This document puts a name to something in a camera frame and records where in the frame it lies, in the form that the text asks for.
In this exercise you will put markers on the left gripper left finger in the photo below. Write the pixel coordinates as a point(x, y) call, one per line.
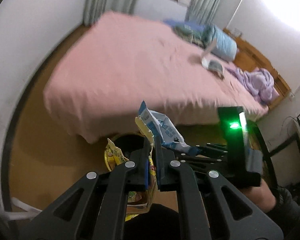
point(93, 208)

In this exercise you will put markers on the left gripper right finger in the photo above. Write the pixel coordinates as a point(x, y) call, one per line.
point(208, 209)

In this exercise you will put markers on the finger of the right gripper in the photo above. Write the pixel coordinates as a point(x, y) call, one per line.
point(204, 164)
point(209, 148)

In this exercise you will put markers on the yellow snack wrapper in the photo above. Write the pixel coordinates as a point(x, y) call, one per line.
point(140, 200)

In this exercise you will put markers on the blue white plastic package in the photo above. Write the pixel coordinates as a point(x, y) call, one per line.
point(161, 126)

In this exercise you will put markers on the right hand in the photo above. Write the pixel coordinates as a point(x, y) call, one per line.
point(261, 196)

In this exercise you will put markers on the purple blanket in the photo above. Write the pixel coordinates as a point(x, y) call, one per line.
point(259, 83)

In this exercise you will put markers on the wooden headboard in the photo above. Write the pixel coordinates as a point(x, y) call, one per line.
point(249, 58)

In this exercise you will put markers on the blue pillow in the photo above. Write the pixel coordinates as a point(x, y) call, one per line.
point(203, 36)

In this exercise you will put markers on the pink bed sheet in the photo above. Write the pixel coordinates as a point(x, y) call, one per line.
point(123, 61)

